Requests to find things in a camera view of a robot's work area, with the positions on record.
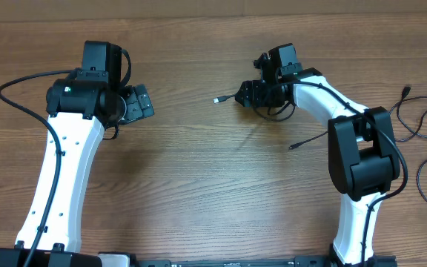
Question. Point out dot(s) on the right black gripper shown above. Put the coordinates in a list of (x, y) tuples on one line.
[(249, 93)]

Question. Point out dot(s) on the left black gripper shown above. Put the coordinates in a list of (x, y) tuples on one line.
[(139, 105)]

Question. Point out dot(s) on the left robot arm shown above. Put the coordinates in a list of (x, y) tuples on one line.
[(81, 105)]

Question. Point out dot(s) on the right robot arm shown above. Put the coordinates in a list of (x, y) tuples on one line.
[(363, 159)]

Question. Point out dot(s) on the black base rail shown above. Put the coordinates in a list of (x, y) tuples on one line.
[(232, 262)]

